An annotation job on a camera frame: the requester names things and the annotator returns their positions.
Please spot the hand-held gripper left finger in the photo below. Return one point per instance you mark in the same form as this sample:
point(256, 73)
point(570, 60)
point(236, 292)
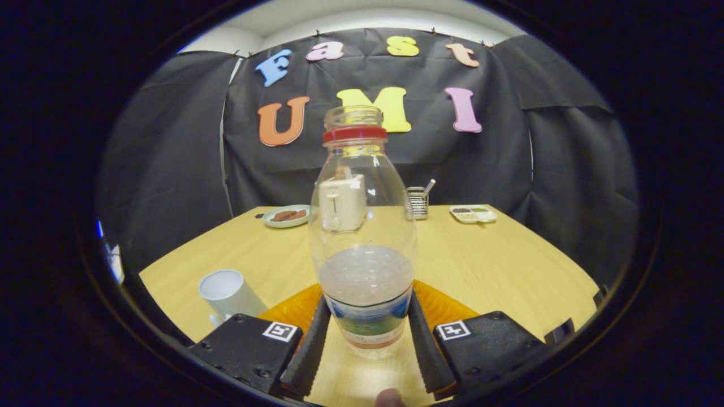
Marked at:
point(308, 356)

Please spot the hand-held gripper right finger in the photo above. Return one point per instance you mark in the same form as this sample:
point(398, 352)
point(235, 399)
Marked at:
point(427, 356)

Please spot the clear plastic juice bottle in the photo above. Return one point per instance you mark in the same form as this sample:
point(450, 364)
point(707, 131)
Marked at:
point(362, 271)

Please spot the white cup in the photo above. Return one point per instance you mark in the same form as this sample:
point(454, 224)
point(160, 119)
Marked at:
point(226, 291)

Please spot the wooden table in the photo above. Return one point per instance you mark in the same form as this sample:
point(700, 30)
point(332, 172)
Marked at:
point(481, 265)

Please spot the pale green plate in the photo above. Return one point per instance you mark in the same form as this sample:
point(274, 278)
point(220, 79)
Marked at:
point(274, 222)

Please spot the brown meat slice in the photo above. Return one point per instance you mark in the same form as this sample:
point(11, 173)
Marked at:
point(300, 213)
point(281, 215)

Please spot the white divided dish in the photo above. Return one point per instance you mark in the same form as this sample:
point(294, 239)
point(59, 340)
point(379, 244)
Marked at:
point(474, 215)

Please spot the white toaster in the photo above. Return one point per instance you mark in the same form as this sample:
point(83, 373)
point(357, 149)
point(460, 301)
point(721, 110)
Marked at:
point(342, 203)

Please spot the silver spoon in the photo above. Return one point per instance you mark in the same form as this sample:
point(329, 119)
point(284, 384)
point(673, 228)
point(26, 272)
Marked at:
point(430, 185)

